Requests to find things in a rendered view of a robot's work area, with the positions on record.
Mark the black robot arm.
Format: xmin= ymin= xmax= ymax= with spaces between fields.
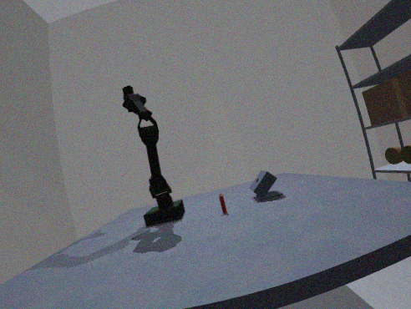
xmin=122 ymin=85 xmax=174 ymax=210

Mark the grey flat panel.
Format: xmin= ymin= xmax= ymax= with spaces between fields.
xmin=249 ymin=170 xmax=283 ymax=200

